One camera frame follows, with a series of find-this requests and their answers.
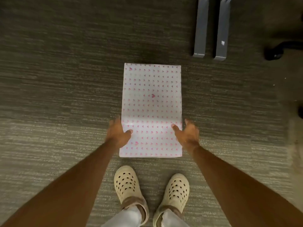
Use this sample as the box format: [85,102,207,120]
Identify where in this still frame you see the person's left hand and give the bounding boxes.
[106,115,133,149]

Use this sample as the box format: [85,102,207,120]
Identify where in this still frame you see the person's right hand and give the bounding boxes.
[171,119,200,150]

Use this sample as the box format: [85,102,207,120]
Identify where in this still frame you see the person's left forearm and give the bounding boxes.
[0,139,119,227]

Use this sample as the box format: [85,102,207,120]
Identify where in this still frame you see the person's right forearm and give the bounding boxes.
[189,143,303,227]

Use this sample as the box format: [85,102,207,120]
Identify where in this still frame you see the person's left cream clog shoe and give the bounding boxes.
[114,166,149,225]

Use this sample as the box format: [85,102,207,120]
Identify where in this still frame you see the person's cream clog shoe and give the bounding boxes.
[153,173,190,227]
[114,166,149,225]

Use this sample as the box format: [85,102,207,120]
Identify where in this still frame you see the person's right cream clog shoe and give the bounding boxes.
[153,173,190,227]

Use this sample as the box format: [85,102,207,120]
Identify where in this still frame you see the person's left white trouser leg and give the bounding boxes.
[101,206,142,227]

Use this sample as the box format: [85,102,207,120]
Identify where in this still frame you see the person's white trouser leg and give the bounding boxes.
[161,209,190,227]
[101,206,142,227]

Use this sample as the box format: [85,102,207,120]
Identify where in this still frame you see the person's right white trouser leg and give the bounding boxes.
[161,209,190,227]

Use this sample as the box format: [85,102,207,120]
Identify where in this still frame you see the grey metal table leg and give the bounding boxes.
[192,0,210,58]
[213,0,233,61]

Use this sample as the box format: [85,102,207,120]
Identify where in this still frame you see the black office chair base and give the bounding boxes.
[264,41,303,61]

